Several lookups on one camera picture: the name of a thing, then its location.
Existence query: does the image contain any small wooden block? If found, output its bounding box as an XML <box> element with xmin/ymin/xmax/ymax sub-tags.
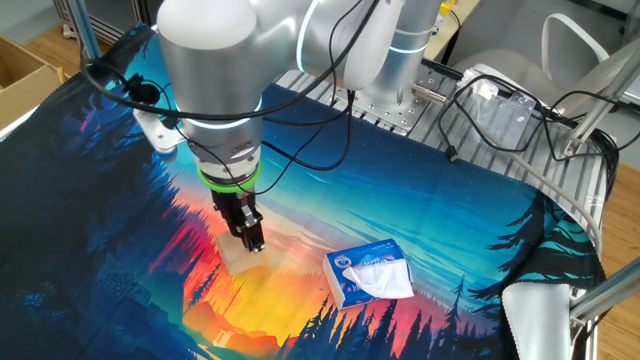
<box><xmin>216</xmin><ymin>230</ymin><xmax>266</xmax><ymax>277</ymax></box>

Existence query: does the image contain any blue tissue pack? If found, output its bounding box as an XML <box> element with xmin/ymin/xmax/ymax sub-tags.
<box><xmin>322</xmin><ymin>238</ymin><xmax>416</xmax><ymax>311</ymax></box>

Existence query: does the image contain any black power cable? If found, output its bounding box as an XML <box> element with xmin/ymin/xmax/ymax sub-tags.
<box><xmin>529</xmin><ymin>89</ymin><xmax>640</xmax><ymax>201</ymax></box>

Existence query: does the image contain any beige wooden desk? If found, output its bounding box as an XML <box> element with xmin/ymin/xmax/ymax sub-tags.
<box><xmin>423</xmin><ymin>0</ymin><xmax>482</xmax><ymax>62</ymax></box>

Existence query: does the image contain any black usb cable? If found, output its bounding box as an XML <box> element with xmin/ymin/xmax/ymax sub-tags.
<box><xmin>437</xmin><ymin>74</ymin><xmax>546</xmax><ymax>164</ymax></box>

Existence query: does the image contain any silver camera bracket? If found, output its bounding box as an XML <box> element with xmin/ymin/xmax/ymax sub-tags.
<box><xmin>132</xmin><ymin>107</ymin><xmax>189</xmax><ymax>155</ymax></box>

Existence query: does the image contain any grey white office chair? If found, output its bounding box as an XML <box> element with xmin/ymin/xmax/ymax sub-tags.
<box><xmin>449</xmin><ymin>12</ymin><xmax>614</xmax><ymax>106</ymax></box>

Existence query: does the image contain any colourful sunset forest tablecloth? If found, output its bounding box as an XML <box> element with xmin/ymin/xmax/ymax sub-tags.
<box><xmin>0</xmin><ymin>22</ymin><xmax>609</xmax><ymax>360</ymax></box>

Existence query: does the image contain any brown cardboard box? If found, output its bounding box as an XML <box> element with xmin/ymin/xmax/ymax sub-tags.
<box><xmin>0</xmin><ymin>34</ymin><xmax>66</xmax><ymax>134</ymax></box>

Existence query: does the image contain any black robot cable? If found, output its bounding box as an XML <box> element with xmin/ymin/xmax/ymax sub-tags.
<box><xmin>79</xmin><ymin>0</ymin><xmax>381</xmax><ymax>197</ymax></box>

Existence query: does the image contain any clear plastic bag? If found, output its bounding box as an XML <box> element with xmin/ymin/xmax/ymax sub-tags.
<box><xmin>458</xmin><ymin>68</ymin><xmax>502</xmax><ymax>102</ymax></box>
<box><xmin>478</xmin><ymin>92</ymin><xmax>540</xmax><ymax>152</ymax></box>

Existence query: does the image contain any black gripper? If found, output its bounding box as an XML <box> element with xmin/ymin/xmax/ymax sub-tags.
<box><xmin>210</xmin><ymin>187</ymin><xmax>266</xmax><ymax>255</ymax></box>

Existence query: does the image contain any aluminium frame post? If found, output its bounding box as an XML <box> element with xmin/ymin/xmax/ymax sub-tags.
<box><xmin>568</xmin><ymin>257</ymin><xmax>640</xmax><ymax>326</ymax></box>
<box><xmin>67</xmin><ymin>0</ymin><xmax>105</xmax><ymax>65</ymax></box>
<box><xmin>563</xmin><ymin>38</ymin><xmax>640</xmax><ymax>157</ymax></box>

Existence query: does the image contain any grey cable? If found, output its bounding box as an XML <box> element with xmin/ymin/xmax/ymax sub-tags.
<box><xmin>489</xmin><ymin>134</ymin><xmax>605</xmax><ymax>252</ymax></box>

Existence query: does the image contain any dark aluminium frame base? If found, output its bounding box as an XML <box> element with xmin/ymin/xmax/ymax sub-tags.
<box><xmin>52</xmin><ymin>0</ymin><xmax>169</xmax><ymax>47</ymax></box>

